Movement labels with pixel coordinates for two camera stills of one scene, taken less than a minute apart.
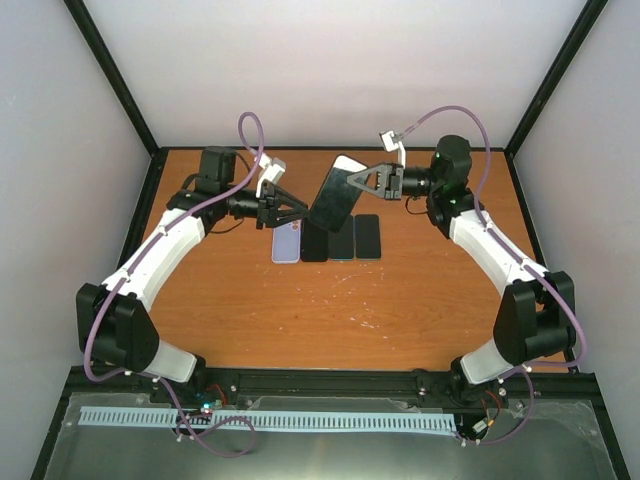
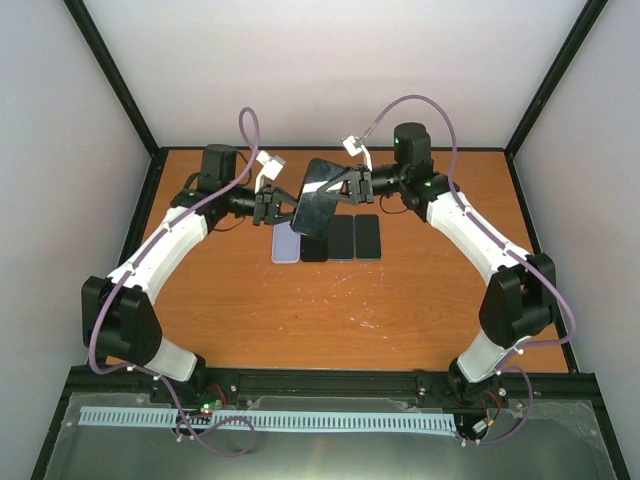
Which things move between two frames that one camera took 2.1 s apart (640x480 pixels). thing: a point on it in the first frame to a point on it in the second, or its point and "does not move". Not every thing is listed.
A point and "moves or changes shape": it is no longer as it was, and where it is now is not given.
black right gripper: x=392 y=184 to x=359 y=181
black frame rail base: x=444 y=388 does not move
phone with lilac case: x=367 y=237 does not move
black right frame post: x=576 y=37 does not move
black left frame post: x=95 y=41 does not move
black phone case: x=337 y=195 moves or changes shape
